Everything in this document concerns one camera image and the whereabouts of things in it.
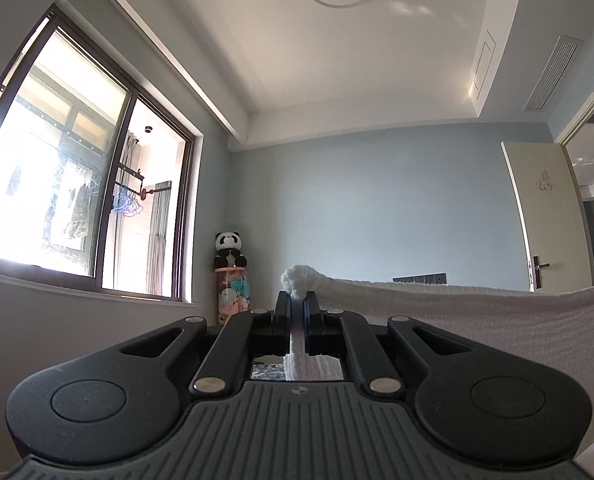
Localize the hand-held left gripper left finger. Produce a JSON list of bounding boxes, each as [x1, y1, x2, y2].
[[119, 290, 298, 397]]

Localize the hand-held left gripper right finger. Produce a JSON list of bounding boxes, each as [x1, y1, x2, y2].
[[302, 290, 478, 397]]

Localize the white crinkled garment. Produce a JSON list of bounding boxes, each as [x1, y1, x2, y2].
[[281, 265, 594, 441]]

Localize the clothes hangers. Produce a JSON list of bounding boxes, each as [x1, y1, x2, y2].
[[113, 187, 149, 217]]

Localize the hanging clothes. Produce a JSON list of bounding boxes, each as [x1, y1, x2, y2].
[[58, 160, 102, 239]]

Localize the clear toy storage canister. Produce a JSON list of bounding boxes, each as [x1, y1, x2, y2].
[[213, 266, 252, 326]]

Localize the panda plush toy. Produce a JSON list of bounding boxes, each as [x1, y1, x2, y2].
[[213, 231, 248, 270]]

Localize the grey curtain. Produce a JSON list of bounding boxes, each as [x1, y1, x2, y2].
[[147, 180, 173, 296]]

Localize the dark framed window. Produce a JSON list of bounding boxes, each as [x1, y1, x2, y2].
[[0, 2, 205, 306]]

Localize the cream door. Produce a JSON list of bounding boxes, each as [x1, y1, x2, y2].
[[501, 141, 594, 294]]

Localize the ceiling access panel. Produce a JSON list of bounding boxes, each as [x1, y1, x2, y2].
[[472, 30, 498, 94]]

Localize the ceiling air vent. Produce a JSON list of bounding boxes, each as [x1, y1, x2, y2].
[[522, 35, 583, 112]]

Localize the grey wall switch panel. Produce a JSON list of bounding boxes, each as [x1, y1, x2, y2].
[[393, 272, 449, 285]]

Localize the metal door handle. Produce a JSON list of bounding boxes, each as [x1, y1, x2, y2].
[[532, 256, 552, 291]]

